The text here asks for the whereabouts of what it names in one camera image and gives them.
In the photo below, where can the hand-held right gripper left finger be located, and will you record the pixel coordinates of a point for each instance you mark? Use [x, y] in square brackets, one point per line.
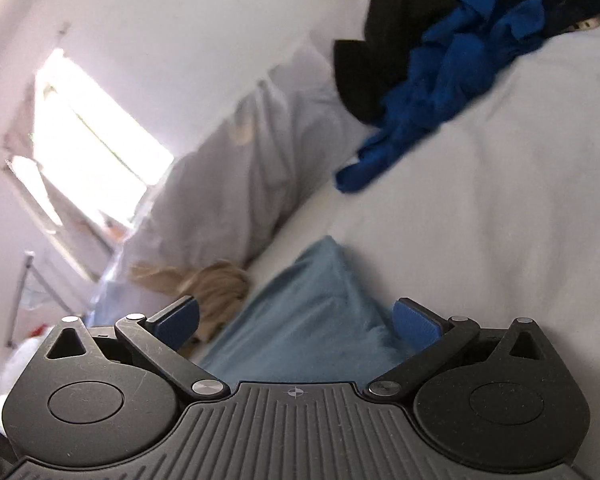
[177, 320]

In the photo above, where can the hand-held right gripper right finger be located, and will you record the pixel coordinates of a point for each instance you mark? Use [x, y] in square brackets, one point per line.
[415, 325]

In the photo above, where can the blue-grey t-shirt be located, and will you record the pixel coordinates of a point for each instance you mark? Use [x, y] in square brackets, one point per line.
[305, 320]

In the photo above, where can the light blue clothes pile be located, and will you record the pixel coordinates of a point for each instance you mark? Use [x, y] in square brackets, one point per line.
[110, 300]

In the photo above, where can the beige cloth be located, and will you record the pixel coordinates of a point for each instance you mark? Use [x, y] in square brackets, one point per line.
[220, 285]

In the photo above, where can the white bed sheet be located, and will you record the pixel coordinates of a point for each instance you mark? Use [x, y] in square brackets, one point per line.
[505, 210]

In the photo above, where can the window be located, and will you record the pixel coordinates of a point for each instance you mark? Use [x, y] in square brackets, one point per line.
[90, 135]

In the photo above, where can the royal blue garment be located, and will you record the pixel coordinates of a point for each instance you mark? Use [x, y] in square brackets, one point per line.
[430, 95]

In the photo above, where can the black garment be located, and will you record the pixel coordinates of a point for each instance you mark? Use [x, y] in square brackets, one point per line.
[405, 10]

